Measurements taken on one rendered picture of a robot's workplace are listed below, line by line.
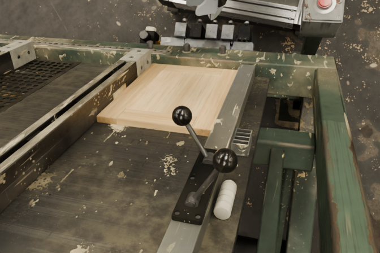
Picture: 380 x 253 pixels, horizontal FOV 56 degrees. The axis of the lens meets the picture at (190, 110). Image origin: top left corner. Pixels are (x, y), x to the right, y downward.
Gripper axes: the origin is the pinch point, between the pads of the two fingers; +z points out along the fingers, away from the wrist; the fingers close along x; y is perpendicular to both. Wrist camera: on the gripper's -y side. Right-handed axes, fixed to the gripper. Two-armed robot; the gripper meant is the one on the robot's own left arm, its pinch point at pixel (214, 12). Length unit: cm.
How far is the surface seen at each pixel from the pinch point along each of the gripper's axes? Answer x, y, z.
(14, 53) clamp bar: -63, 45, 40
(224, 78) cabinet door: -11.6, -11.1, 38.3
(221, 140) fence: 17.4, 9.2, 18.5
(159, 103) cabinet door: -8.1, 13.0, 30.5
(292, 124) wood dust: -22, -65, 120
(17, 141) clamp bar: -1.0, 46.2, 12.2
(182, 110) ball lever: 15.6, 16.7, 4.2
